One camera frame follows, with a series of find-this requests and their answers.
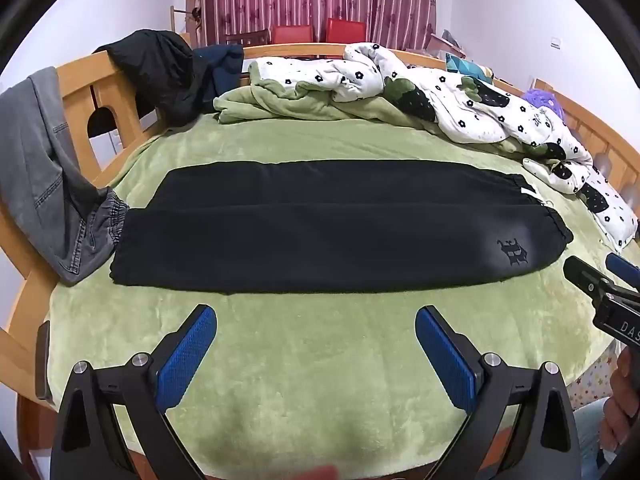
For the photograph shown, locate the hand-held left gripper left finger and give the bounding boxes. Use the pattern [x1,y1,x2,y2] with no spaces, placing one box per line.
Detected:
[50,304,218,480]

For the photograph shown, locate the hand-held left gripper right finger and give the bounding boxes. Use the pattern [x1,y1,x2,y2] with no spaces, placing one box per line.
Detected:
[415,305,583,480]

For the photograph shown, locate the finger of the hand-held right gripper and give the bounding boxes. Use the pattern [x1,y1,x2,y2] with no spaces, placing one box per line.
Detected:
[605,252,640,292]
[563,256,615,307]

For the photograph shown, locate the black fleece pants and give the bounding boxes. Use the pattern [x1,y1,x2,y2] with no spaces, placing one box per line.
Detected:
[107,159,575,296]

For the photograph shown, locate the person's right hand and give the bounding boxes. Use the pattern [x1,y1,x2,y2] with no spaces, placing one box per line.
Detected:
[599,347,640,456]

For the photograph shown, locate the white floral pillow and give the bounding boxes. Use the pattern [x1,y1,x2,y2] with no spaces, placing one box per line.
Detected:
[575,165,640,252]

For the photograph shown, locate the star print sheet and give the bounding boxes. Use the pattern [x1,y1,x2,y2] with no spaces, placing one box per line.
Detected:
[570,347,622,409]

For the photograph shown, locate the green bed blanket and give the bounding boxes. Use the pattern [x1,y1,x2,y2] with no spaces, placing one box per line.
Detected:
[42,110,632,480]

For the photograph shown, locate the person's light blue pajama leg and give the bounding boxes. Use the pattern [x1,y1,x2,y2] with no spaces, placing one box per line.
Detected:
[572,397,615,480]

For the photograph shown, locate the purple fluffy item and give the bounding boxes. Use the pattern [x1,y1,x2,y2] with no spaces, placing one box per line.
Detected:
[522,87,564,122]

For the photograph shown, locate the white floral quilt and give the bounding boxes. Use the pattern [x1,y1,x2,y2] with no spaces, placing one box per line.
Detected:
[248,42,596,196]

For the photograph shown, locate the grey jeans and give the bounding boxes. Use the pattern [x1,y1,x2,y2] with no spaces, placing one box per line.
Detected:
[0,66,130,287]

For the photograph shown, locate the teal patterned pillow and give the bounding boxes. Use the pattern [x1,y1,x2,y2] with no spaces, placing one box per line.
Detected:
[446,52,496,82]

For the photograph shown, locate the crumpled green fleece blanket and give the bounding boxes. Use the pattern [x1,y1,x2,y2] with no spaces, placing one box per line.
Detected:
[213,77,443,134]

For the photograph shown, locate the black jacket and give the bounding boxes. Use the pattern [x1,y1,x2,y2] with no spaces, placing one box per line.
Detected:
[94,30,221,126]

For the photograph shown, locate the navy garment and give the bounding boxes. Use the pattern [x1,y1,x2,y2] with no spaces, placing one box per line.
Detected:
[192,44,245,101]

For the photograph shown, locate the dark wooden chair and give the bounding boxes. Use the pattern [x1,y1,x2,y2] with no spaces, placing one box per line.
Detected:
[225,30,272,47]

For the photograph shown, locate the red chair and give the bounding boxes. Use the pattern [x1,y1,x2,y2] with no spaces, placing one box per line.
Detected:
[325,18,367,46]
[272,25,314,45]

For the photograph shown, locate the wooden bed frame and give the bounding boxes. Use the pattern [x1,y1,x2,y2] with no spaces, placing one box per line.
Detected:
[0,42,640,480]

